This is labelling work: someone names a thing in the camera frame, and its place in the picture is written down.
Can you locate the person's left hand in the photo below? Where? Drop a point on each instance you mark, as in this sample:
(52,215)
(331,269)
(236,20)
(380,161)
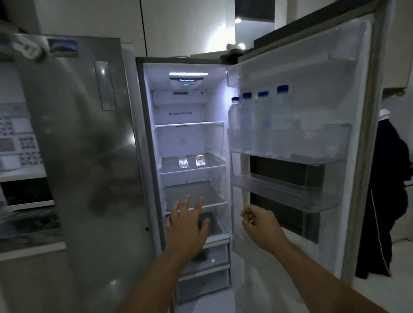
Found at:
(185,230)

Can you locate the kitchen base cabinet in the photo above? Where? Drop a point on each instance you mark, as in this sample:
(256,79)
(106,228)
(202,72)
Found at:
(32,280)

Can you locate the white tall cupboard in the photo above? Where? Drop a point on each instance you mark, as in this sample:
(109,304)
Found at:
(180,25)

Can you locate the white round magnet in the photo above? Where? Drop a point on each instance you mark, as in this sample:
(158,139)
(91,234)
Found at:
(27,47)

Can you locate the person's left forearm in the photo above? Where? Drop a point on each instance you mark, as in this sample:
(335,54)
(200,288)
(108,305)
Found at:
(155,283)

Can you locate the picture fridge magnet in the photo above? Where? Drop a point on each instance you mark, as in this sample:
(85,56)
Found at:
(63,47)

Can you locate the person's right forearm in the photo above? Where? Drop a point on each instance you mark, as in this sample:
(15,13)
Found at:
(319,283)

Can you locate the silver refrigerator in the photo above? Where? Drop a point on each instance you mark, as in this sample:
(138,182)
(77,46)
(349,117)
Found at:
(90,145)

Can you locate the triangle sandwich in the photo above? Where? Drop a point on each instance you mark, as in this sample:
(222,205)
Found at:
(183,162)
(200,160)

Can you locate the clear bottle blue cap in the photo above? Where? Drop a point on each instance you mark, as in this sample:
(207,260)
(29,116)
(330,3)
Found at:
(263,122)
(247,122)
(234,122)
(283,122)

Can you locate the person's right hand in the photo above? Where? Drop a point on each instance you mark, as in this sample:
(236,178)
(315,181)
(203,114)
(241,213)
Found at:
(264,230)

